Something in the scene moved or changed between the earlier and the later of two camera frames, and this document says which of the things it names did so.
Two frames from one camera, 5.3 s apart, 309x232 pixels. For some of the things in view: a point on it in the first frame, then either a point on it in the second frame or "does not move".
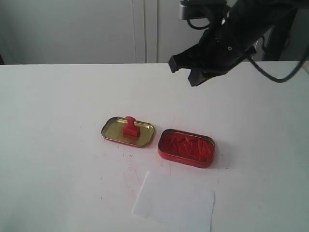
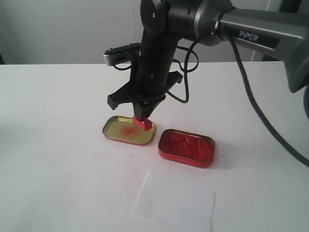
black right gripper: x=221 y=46 → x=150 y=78
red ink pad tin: x=186 y=148 does not move
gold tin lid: x=112 y=129 does not move
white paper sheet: x=183 y=204 does not move
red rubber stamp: x=131 y=132 → x=146 y=124
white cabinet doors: x=93 y=32 does not move
